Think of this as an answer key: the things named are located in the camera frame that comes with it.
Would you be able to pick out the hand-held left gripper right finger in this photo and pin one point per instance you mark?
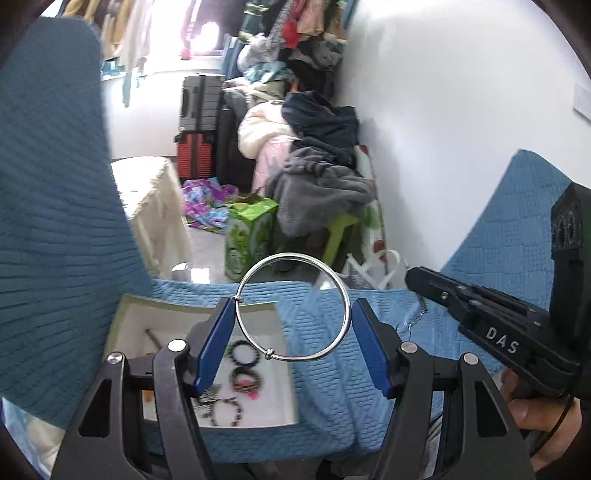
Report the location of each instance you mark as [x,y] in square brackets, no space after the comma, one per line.
[371,350]

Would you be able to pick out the cream quilted coat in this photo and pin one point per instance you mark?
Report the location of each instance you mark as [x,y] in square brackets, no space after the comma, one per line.
[258,129]

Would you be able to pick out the green plastic stool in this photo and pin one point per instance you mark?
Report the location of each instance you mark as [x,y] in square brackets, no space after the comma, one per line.
[341,230]

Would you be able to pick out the cream cloth-covered cabinet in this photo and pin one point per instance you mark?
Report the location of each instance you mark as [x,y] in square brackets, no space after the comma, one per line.
[152,207]

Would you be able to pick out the white cardboard box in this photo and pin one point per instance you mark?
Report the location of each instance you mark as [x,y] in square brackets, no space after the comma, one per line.
[277,397]

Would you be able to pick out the purple patterned cloth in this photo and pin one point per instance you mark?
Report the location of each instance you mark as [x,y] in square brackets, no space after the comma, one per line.
[207,203]

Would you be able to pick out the dark blue garment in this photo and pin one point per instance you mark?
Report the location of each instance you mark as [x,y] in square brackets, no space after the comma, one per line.
[323,124]

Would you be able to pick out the black tall suitcase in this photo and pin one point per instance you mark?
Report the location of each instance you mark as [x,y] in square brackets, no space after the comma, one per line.
[231,138]

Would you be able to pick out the blue quilted sofa cover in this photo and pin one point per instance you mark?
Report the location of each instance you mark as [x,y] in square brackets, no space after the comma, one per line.
[55,230]

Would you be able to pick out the pink garment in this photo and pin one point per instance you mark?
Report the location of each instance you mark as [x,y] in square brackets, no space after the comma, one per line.
[272,164]

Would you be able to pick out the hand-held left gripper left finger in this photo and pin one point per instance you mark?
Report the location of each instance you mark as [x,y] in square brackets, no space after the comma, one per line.
[214,346]

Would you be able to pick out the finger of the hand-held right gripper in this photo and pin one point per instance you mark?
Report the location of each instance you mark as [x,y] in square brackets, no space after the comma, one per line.
[434,288]

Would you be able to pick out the white printed shopping bag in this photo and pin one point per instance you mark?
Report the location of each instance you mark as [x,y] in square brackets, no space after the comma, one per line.
[374,265]

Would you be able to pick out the grey fleece garment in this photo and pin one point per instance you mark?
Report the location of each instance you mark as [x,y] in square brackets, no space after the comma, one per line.
[318,184]

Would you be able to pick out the silver bangle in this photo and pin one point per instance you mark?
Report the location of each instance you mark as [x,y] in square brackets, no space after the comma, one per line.
[269,353]

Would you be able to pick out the pile of hanging clothes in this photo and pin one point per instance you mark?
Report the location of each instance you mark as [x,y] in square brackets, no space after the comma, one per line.
[295,46]

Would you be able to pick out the person's right hand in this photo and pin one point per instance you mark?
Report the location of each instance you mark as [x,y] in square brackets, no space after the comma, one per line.
[549,422]

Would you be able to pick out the green carton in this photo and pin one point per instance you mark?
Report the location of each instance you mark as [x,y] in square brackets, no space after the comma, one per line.
[249,240]

